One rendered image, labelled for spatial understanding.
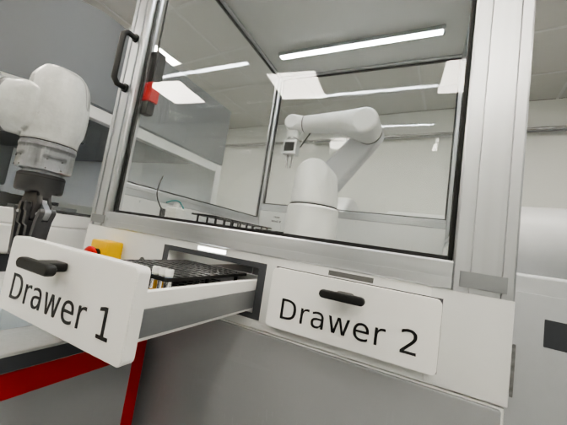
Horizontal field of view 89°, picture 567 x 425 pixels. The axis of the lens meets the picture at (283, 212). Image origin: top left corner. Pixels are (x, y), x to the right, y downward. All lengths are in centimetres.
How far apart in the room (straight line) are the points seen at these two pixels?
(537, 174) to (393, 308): 343
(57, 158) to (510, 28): 82
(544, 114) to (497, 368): 366
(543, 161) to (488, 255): 340
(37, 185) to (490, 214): 78
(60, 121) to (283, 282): 52
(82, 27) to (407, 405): 152
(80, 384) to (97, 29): 125
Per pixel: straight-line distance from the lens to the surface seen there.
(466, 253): 53
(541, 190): 383
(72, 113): 71
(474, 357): 55
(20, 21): 140
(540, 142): 397
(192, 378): 74
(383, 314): 52
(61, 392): 70
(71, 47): 145
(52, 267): 44
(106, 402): 78
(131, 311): 38
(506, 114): 59
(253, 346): 63
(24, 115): 72
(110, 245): 87
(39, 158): 70
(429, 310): 51
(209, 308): 50
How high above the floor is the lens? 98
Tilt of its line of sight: 5 degrees up
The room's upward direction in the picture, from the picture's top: 9 degrees clockwise
